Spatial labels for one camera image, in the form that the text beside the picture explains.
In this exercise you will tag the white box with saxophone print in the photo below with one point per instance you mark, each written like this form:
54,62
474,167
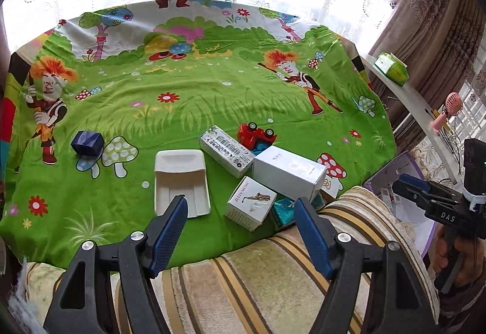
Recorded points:
248,205

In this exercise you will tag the white dustpan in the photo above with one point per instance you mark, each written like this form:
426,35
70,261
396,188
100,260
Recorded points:
178,174

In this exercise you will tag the white curved shelf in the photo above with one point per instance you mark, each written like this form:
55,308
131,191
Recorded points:
414,106

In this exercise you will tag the person's right forearm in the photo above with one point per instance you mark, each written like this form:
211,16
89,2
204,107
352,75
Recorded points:
463,307

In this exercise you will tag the red and blue toy truck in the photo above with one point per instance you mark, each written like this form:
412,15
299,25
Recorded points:
256,136

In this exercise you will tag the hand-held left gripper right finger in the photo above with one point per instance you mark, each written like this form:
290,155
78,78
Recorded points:
313,239

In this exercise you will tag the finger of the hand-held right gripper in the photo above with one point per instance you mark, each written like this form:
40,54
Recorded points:
415,182
408,194

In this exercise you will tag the purple storage box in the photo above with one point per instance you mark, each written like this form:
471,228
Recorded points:
395,167

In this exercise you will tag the person's right hand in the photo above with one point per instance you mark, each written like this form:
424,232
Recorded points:
472,262

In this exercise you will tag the white fluffy fabric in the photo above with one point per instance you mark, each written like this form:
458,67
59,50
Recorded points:
22,315

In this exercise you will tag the pink handheld fan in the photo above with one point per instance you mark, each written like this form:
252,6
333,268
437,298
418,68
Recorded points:
452,106

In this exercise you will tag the green cartoon printed bedsheet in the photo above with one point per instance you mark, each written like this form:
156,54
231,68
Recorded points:
190,91

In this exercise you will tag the white box with barcode label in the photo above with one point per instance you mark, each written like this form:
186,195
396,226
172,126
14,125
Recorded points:
226,152

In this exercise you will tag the brown patterned curtain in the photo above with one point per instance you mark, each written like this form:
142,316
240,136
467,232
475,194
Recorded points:
436,15

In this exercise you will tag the striped cushion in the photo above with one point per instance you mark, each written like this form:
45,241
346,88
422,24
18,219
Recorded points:
243,281

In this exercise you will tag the green tissue box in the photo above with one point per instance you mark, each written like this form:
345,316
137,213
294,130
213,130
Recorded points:
391,68

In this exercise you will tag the teal tissue packet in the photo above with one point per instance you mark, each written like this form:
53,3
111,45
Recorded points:
283,210

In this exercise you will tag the long white box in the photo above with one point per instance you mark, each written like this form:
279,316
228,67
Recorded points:
288,170

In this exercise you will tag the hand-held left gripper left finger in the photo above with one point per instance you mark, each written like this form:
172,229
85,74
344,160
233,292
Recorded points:
169,239

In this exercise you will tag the small dark blue box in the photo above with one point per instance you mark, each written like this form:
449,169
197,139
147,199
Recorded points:
87,142

